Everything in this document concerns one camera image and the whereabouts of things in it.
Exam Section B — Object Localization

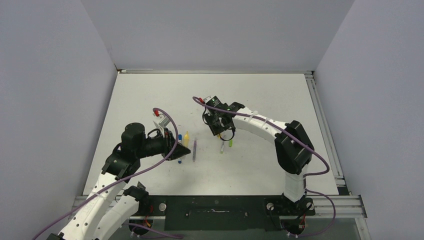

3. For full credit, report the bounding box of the blue marker pen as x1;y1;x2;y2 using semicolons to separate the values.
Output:
177;134;183;164

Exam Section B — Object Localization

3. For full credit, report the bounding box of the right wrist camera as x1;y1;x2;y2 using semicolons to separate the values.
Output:
199;95;212;104

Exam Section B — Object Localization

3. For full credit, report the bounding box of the purple pen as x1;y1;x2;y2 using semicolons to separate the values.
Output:
192;137;198;163

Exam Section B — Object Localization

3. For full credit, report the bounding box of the aluminium frame rail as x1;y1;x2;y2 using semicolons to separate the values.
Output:
118;69;313;75
304;71;367;219

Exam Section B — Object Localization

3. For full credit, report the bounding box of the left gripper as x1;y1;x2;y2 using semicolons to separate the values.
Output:
135;127;190;161

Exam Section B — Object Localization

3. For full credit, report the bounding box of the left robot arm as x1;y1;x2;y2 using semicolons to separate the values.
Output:
48;122;191;240

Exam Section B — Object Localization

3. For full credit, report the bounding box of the aluminium frame rail right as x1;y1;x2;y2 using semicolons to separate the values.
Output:
304;71;367;219

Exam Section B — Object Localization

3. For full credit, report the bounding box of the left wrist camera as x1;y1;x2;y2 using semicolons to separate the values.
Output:
153;113;171;134

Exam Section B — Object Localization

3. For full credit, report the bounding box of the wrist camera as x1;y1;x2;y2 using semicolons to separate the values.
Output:
153;113;171;134
199;95;212;104

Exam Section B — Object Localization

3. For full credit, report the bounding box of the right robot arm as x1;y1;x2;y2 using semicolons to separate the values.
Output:
200;96;314;214

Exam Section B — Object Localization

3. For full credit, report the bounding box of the yellow highlighter pen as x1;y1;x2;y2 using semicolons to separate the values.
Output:
182;131;190;148

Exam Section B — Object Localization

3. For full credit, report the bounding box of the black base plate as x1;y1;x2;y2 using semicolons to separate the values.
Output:
129;195;316;231

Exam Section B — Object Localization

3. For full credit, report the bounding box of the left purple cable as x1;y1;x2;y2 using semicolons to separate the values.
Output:
31;107;180;240

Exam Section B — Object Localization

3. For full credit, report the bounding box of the aluminium frame rail back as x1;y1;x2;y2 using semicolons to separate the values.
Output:
118;69;313;75

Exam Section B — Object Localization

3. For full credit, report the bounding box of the green pen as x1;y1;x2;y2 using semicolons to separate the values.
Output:
220;140;226;154

